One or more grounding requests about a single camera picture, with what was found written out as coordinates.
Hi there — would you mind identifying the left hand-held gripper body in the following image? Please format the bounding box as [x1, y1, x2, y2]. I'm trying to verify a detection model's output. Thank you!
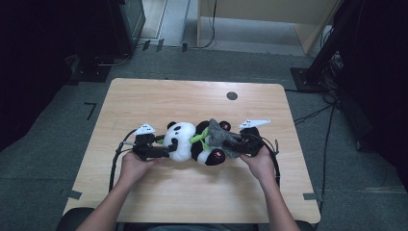
[132, 123, 162, 162]

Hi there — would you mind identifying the hand-held gripper cable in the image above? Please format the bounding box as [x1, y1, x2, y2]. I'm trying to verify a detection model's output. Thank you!
[108, 128, 138, 193]
[261, 138, 282, 189]

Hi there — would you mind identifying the black hanging cable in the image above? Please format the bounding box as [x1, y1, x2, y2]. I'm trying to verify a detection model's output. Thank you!
[191, 0, 217, 50]

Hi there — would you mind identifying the light wooden desk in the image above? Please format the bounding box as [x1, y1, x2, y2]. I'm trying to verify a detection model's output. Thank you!
[196, 0, 342, 56]

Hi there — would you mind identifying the person's left hand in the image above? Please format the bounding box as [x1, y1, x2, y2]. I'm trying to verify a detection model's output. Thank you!
[118, 150, 166, 190]

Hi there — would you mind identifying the black stand base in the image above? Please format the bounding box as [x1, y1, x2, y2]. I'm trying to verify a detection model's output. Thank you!
[65, 54, 113, 86]

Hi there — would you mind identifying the person's right hand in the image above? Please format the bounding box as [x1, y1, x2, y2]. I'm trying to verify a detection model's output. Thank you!
[239, 145, 277, 185]

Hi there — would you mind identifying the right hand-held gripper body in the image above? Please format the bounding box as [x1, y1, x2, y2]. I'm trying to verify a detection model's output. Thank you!
[238, 118, 271, 158]

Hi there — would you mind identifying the black metal stand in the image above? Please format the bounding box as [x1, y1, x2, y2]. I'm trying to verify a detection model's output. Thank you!
[290, 0, 364, 94]

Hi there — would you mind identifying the black floor cable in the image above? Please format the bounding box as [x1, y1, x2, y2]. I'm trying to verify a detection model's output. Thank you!
[319, 105, 337, 206]
[293, 102, 336, 126]

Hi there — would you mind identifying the right hand-held gripper cable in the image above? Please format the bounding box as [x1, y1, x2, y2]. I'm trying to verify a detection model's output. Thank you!
[261, 138, 282, 189]

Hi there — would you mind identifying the panda plush toy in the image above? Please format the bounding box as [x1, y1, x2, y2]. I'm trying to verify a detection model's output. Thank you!
[157, 119, 233, 167]

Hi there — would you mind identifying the grey fuzzy towel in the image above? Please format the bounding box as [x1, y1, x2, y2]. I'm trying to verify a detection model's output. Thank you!
[206, 117, 244, 159]

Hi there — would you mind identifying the left hand-held gripper cable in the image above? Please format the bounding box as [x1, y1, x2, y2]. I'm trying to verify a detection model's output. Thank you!
[108, 128, 138, 193]

